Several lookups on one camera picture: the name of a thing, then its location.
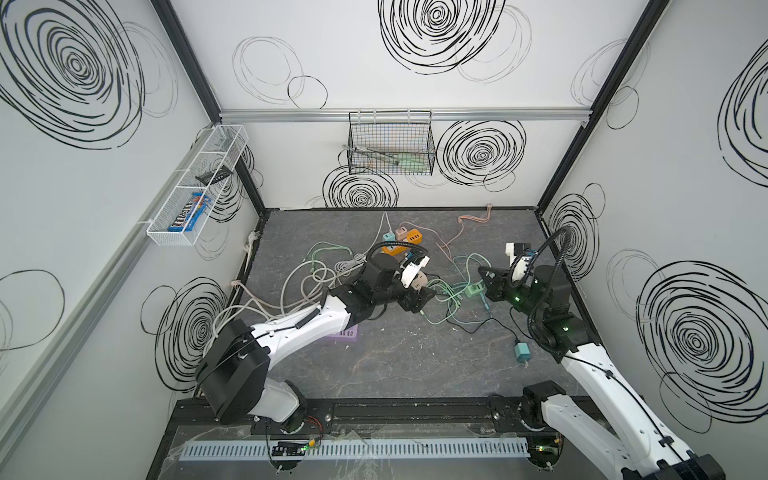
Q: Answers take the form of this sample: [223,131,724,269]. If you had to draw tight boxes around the pink charger cable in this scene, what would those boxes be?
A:
[407,203,494,262]

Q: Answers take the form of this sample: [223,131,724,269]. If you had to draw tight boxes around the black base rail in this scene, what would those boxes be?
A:
[167,392,649,436]

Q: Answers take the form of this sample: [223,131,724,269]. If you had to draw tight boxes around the metal tongs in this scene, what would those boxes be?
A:
[343,145,400,165]

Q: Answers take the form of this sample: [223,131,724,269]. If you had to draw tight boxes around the round pink power strip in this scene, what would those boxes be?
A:
[411,271,428,291]

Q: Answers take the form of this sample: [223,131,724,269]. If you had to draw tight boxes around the green cloth in basket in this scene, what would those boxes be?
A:
[395,153,432,175]

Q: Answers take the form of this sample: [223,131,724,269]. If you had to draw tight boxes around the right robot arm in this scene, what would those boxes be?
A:
[478,265,726,479]

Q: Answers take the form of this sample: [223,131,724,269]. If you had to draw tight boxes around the teal multi-head cable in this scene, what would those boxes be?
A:
[449,253,494,301]

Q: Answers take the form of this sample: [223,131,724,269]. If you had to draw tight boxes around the aluminium wall rail back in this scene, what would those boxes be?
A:
[220,107,592,124]

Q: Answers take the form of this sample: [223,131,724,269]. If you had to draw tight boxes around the black wire basket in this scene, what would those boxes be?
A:
[344,119,437,176]

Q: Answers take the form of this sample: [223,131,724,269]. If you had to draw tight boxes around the white wire shelf basket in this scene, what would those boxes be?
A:
[146,124,248,247]

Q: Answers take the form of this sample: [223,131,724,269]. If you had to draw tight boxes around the black thin cable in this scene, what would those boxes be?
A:
[425,275,523,349]

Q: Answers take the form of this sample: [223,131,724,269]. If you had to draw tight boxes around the blue candy pack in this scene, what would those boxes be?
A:
[167,193,210,233]

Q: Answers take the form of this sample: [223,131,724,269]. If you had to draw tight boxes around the white slotted cable duct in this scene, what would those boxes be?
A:
[178,437,530,462]

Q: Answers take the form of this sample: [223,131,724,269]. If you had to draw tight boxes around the white power cords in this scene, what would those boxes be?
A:
[202,230,367,373]

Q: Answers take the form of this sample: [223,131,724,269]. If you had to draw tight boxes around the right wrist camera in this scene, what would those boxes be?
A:
[505,242,536,281]

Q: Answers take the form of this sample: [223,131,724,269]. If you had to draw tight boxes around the black remote control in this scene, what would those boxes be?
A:
[195,165,232,186]

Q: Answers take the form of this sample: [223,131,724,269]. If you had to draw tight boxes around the aluminium wall rail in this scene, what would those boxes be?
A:
[220,107,592,124]
[0,123,217,445]

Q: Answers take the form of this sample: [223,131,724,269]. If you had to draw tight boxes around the aluminium wall rail left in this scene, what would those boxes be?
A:
[0,123,217,445]

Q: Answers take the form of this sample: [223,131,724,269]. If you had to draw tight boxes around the purple power strip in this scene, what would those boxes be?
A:
[324,325,358,342]

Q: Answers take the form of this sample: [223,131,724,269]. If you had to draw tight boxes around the teal charger with white cable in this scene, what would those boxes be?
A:
[332,211,398,277]

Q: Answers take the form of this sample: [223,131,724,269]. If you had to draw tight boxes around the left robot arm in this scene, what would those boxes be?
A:
[195,244,436,433]

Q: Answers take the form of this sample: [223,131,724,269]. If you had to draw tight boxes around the orange power strip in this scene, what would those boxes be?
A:
[381,227,423,256]

